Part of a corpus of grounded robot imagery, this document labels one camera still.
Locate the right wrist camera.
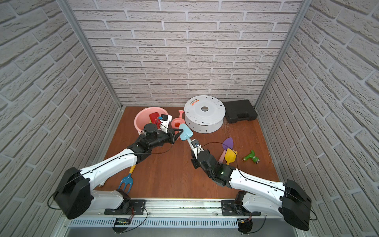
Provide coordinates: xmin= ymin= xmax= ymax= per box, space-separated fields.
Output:
xmin=190 ymin=139 xmax=204 ymax=158

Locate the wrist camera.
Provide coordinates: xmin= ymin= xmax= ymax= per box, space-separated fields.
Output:
xmin=158 ymin=114 xmax=172 ymax=133
xmin=190 ymin=139 xmax=204 ymax=158

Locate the black round connector box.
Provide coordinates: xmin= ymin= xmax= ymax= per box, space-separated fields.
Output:
xmin=238 ymin=219 xmax=253 ymax=235

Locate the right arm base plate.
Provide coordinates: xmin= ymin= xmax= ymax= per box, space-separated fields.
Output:
xmin=221 ymin=200 xmax=262 ymax=217

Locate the blue fork yellow handle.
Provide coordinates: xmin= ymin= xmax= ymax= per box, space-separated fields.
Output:
xmin=118 ymin=165 xmax=136 ymax=194

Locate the pink watering can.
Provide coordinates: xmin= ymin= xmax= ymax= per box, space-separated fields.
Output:
xmin=171 ymin=110 xmax=186 ymax=129

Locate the red shovel wooden handle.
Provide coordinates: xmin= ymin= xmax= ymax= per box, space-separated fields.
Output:
xmin=149 ymin=112 xmax=160 ymax=125

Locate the yellow scoop blue tip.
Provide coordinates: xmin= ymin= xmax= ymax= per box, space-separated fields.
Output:
xmin=225 ymin=148 xmax=238 ymax=165

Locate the aluminium front rail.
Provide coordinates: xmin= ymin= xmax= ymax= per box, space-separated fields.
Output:
xmin=66 ymin=193 xmax=284 ymax=219

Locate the pink plastic bucket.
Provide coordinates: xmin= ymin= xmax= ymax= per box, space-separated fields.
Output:
xmin=134 ymin=107 xmax=169 ymax=135

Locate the purple scoop pink handle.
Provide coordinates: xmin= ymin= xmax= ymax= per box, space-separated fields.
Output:
xmin=218 ymin=137 xmax=234 ymax=164

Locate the green hose nozzle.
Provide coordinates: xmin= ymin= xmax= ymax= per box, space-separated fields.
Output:
xmin=242 ymin=150 xmax=260 ymax=164

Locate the small green circuit board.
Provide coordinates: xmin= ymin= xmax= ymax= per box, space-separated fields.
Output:
xmin=114 ymin=218 xmax=132 ymax=227

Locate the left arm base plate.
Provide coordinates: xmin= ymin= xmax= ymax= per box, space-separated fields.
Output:
xmin=104 ymin=199 xmax=146 ymax=215

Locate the teal trowel light handle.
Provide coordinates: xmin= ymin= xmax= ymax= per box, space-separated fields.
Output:
xmin=179 ymin=123 xmax=193 ymax=149

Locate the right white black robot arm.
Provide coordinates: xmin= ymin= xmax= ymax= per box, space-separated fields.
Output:
xmin=191 ymin=148 xmax=312 ymax=231

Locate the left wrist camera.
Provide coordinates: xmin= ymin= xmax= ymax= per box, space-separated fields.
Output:
xmin=158 ymin=114 xmax=172 ymax=133

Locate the black plastic tool case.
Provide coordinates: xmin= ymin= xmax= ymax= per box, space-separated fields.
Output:
xmin=223 ymin=99 xmax=258 ymax=123

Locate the white cable spool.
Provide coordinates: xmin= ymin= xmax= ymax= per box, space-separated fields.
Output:
xmin=184 ymin=95 xmax=226 ymax=134

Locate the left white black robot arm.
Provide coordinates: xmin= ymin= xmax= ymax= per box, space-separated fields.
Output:
xmin=52 ymin=123 xmax=183 ymax=220

